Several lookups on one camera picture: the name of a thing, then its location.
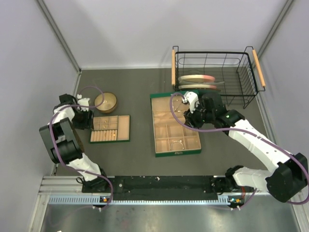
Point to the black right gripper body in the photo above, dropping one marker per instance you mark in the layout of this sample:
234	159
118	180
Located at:
191	117

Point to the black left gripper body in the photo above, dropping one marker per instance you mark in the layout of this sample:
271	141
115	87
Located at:
85	120

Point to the green jewelry box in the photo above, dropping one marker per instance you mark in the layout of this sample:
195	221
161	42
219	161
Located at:
170	137

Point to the green jewelry tray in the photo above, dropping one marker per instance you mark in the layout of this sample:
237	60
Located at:
117	129

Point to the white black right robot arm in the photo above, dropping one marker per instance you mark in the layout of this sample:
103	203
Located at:
285	174

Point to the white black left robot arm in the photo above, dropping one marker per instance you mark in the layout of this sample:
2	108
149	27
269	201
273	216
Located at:
63	143

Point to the dark green plate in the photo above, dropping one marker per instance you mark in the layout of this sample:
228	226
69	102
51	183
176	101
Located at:
209	90

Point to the tan ceramic bowl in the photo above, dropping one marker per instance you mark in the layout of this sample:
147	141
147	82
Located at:
106	102

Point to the cream pink plate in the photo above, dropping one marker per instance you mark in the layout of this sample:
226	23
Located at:
196	78
198	86

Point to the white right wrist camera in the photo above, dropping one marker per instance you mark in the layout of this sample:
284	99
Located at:
191	98

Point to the black wire dish rack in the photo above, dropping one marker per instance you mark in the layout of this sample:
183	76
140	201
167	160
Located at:
237	74

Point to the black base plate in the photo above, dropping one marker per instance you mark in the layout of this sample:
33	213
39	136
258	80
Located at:
192	187

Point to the grey slotted cable duct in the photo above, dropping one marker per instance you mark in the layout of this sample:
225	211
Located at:
101	200

